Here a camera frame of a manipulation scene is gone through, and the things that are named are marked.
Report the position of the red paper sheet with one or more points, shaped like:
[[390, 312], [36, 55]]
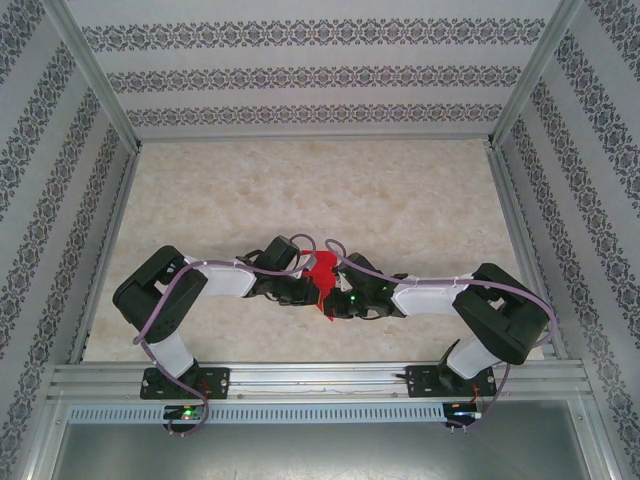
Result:
[[322, 267]]

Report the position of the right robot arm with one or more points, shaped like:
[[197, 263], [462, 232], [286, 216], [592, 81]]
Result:
[[500, 320]]

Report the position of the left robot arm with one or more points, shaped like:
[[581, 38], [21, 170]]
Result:
[[155, 300]]

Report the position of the grey metal sheet panel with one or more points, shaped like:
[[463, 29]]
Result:
[[320, 455]]

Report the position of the circuit board with green light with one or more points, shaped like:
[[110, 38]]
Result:
[[465, 415], [187, 413]]

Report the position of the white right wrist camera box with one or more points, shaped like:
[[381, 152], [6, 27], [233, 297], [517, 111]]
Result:
[[343, 281]]

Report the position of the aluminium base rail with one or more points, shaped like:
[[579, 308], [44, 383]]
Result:
[[320, 380]]

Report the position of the aluminium frame crossbeam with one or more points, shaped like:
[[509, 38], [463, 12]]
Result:
[[310, 136]]

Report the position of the aluminium frame side rail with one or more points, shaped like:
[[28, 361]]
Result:
[[102, 260], [527, 260]]

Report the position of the aluminium frame post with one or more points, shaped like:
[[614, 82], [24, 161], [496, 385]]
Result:
[[90, 70], [537, 70], [600, 445], [37, 445]]

